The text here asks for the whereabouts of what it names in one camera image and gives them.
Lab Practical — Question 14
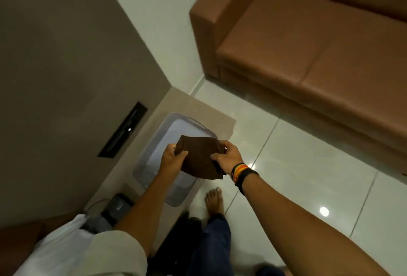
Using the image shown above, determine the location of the person's bare foot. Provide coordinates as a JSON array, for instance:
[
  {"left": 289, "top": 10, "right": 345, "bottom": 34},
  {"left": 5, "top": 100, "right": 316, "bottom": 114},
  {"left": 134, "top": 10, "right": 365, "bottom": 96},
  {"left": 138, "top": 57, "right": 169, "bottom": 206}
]
[{"left": 205, "top": 187, "right": 225, "bottom": 216}]

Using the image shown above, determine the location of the person's right forearm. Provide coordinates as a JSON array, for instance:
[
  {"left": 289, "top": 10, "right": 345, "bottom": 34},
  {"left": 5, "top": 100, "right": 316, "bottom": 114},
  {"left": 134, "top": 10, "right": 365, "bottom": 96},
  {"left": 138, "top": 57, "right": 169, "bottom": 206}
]
[{"left": 237, "top": 171, "right": 392, "bottom": 276}]

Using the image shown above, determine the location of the brown leather sofa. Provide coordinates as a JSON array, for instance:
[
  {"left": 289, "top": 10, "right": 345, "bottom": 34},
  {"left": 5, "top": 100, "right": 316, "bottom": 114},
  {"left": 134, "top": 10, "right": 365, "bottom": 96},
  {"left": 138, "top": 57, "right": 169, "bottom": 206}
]
[{"left": 190, "top": 0, "right": 407, "bottom": 176}]

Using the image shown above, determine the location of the person's right hand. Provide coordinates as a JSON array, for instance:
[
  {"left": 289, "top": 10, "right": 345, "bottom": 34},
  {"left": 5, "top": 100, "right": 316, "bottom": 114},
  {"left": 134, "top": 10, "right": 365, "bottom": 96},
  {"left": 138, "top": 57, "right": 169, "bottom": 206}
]
[{"left": 210, "top": 140, "right": 244, "bottom": 176}]

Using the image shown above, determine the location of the white plastic basket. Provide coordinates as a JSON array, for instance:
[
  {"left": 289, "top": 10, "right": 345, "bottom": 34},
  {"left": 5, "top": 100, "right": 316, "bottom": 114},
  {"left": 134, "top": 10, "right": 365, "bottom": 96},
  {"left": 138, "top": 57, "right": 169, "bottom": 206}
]
[{"left": 132, "top": 112, "right": 219, "bottom": 208}]

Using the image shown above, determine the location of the multicoloured woven wristband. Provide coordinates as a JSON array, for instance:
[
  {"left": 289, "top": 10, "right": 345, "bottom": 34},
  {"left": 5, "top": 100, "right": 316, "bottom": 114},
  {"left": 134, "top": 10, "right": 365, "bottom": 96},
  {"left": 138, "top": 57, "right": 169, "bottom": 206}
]
[{"left": 231, "top": 163, "right": 249, "bottom": 184}]

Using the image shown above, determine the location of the black wall socket panel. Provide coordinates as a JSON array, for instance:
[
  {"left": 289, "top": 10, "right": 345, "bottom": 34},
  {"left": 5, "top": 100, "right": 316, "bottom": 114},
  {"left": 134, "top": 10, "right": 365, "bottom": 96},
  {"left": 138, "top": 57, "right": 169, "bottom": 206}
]
[{"left": 98, "top": 101, "right": 148, "bottom": 159}]

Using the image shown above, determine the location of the blue trouser leg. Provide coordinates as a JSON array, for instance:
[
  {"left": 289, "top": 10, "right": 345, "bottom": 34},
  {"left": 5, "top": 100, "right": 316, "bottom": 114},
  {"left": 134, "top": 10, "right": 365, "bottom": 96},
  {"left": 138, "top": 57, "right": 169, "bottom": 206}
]
[{"left": 186, "top": 213, "right": 235, "bottom": 276}]

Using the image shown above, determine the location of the brown cloth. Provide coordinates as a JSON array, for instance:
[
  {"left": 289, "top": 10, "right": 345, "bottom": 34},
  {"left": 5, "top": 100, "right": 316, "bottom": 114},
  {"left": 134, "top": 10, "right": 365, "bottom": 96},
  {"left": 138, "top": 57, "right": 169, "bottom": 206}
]
[{"left": 174, "top": 135, "right": 228, "bottom": 180}]

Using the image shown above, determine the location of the black wristband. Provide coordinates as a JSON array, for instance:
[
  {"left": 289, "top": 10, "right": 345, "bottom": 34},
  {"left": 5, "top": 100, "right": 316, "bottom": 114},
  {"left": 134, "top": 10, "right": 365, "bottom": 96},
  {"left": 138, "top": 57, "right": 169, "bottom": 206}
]
[{"left": 235, "top": 169, "right": 260, "bottom": 196}]

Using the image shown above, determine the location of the white shirt sleeve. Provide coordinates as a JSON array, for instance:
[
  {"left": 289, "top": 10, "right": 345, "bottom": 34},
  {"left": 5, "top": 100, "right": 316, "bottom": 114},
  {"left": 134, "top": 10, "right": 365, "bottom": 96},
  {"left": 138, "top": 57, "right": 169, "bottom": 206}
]
[{"left": 12, "top": 214, "right": 149, "bottom": 276}]

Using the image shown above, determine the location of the thin grey cable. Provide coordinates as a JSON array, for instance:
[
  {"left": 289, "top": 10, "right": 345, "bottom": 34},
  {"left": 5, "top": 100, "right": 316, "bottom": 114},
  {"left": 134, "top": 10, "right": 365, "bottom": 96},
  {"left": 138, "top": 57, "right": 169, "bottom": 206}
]
[{"left": 85, "top": 198, "right": 110, "bottom": 215}]

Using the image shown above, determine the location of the person's left hand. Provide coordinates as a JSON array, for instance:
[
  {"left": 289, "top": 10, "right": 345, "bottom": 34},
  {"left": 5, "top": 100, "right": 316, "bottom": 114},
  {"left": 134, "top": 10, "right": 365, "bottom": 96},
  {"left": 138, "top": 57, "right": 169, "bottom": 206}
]
[{"left": 159, "top": 143, "right": 189, "bottom": 178}]

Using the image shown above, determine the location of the black device box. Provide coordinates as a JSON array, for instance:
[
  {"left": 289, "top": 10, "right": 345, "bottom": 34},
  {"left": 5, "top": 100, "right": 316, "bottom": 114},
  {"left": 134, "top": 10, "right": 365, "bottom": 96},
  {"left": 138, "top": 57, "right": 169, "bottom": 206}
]
[{"left": 101, "top": 193, "right": 134, "bottom": 226}]

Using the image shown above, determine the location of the person's left forearm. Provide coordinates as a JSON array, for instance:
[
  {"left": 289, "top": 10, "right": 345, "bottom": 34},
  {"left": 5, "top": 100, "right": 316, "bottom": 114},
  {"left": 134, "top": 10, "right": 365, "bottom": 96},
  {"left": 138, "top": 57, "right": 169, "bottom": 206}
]
[{"left": 114, "top": 171, "right": 182, "bottom": 258}]

